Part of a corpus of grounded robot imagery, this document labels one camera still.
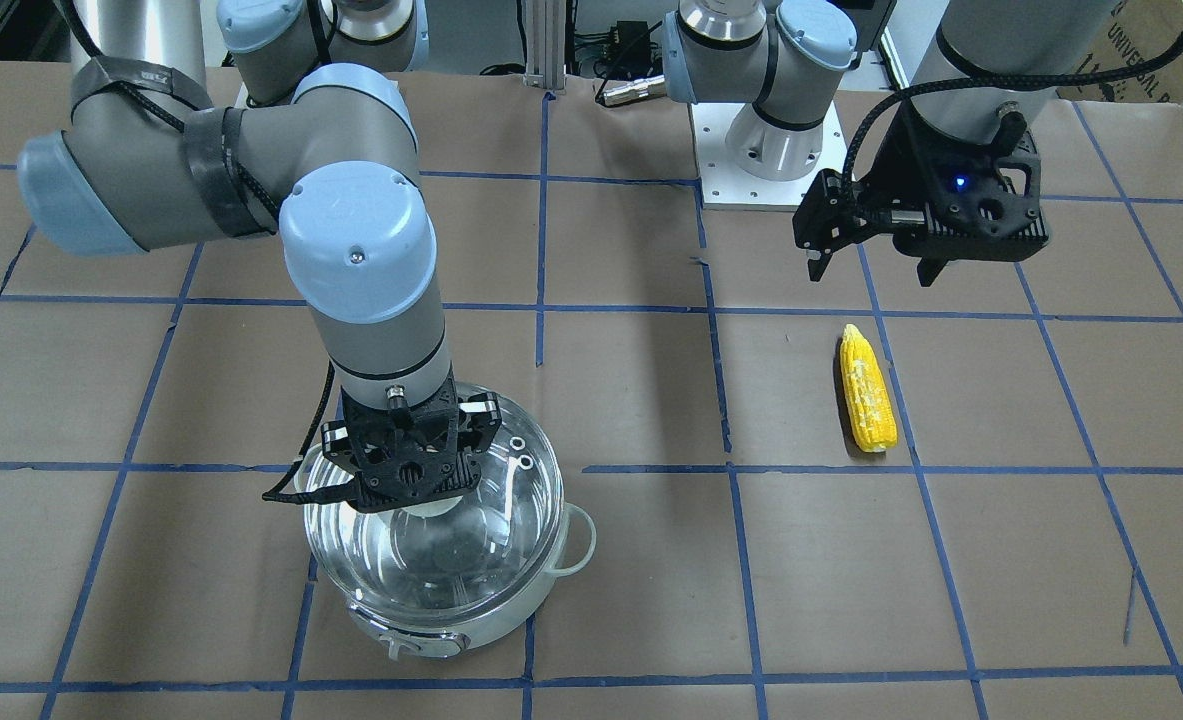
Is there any glass pot lid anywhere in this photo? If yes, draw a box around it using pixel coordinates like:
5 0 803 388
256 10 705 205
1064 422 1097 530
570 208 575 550
304 397 567 630

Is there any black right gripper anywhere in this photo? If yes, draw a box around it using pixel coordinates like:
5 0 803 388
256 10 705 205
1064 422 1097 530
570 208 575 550
451 393 503 471

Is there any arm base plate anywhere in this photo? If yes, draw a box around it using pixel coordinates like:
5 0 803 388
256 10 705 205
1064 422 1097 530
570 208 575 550
690 102 847 210

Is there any pale green steel pot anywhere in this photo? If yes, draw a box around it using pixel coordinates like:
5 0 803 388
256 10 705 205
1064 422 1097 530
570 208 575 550
296 385 597 661

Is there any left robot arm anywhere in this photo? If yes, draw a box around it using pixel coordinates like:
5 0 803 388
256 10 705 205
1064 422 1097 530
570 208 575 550
661 1 1111 286

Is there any yellow corn cob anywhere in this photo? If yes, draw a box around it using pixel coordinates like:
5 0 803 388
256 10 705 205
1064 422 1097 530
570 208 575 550
838 324 898 454

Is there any aluminium frame post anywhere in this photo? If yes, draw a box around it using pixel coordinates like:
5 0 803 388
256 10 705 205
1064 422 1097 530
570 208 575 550
521 0 571 95

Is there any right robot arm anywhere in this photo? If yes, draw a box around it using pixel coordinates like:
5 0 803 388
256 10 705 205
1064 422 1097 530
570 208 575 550
18 1 480 462

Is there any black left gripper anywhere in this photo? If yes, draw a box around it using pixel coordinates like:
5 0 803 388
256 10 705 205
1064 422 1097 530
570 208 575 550
791 105 1051 288

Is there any black power adapter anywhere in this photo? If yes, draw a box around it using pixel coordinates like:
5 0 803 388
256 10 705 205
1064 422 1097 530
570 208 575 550
605 20 652 65

